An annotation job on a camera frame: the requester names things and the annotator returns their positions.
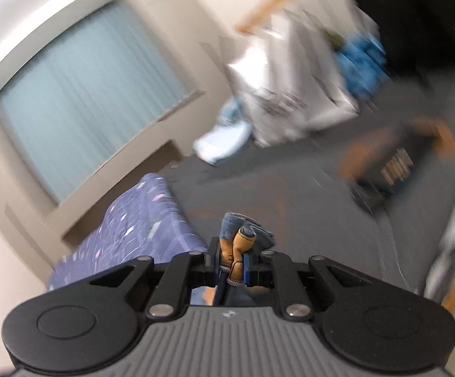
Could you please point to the black orange object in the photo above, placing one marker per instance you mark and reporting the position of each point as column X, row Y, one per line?
column 388, row 165

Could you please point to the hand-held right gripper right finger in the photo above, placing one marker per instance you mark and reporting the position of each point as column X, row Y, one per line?
column 256, row 269

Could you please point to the grey bed sheet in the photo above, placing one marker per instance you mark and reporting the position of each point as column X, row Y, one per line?
column 290, row 188

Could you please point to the light blue blanket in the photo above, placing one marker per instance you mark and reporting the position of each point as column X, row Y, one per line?
column 221, row 137

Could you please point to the white shopping bag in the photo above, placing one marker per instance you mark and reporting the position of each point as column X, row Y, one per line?
column 290, row 86

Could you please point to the blue pants with orange print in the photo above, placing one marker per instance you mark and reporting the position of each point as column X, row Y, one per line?
column 235, row 243

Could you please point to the dark cloth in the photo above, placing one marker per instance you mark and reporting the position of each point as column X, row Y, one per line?
column 419, row 15

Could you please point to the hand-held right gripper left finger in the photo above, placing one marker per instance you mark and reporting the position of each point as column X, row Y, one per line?
column 211, row 261

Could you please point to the teal window curtain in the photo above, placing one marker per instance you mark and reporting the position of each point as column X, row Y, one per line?
column 86, row 98

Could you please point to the blue cloth item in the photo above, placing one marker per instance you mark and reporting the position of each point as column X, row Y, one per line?
column 359, row 66

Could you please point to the purple grid floral quilt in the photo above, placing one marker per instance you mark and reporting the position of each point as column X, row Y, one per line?
column 133, row 235

